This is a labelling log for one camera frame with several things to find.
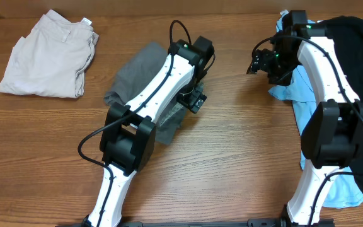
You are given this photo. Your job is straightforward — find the grey shorts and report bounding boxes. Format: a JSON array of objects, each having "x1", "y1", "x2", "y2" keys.
[{"x1": 104, "y1": 42, "x2": 187, "y2": 145}]

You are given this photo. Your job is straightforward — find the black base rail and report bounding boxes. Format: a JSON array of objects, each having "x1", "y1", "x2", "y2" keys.
[{"x1": 55, "y1": 217, "x2": 335, "y2": 227}]

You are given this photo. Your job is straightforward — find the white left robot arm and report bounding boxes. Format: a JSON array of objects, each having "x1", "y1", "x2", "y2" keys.
[{"x1": 81, "y1": 37, "x2": 215, "y2": 226}]

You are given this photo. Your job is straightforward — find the light blue t-shirt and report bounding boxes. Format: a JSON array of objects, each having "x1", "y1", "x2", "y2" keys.
[{"x1": 268, "y1": 9, "x2": 363, "y2": 209}]

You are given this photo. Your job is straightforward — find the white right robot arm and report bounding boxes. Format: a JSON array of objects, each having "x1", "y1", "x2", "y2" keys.
[{"x1": 247, "y1": 10, "x2": 363, "y2": 226}]

